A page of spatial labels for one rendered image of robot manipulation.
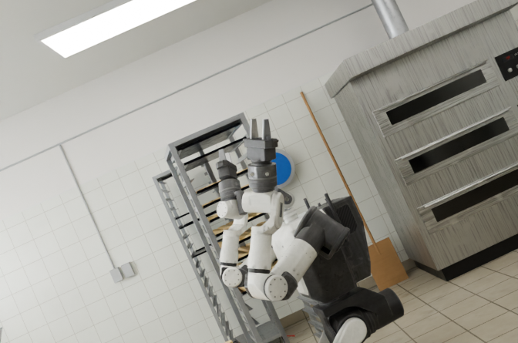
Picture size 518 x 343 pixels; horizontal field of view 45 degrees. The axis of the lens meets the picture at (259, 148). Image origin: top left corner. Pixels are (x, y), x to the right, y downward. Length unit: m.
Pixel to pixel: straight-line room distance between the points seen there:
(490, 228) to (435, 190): 0.55
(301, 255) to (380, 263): 4.15
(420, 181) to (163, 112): 2.57
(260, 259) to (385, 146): 3.53
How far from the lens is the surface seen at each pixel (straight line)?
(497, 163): 5.62
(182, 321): 6.39
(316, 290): 2.22
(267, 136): 1.90
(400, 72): 5.45
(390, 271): 6.13
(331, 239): 2.04
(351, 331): 2.27
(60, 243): 6.50
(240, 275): 2.47
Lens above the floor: 1.42
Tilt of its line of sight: 3 degrees up
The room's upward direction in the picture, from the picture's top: 25 degrees counter-clockwise
